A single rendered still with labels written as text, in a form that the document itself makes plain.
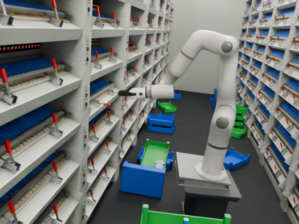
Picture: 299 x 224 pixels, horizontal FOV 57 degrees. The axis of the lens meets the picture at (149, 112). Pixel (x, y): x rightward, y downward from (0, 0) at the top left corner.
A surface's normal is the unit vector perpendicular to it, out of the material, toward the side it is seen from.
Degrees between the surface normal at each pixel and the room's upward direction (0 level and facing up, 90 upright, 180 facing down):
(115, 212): 0
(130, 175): 90
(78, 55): 90
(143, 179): 90
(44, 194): 20
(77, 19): 90
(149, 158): 27
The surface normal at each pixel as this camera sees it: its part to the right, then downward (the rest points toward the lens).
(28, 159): 0.43, -0.85
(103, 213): 0.10, -0.95
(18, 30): 0.89, 0.46
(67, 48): -0.16, 0.28
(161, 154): 0.01, -0.71
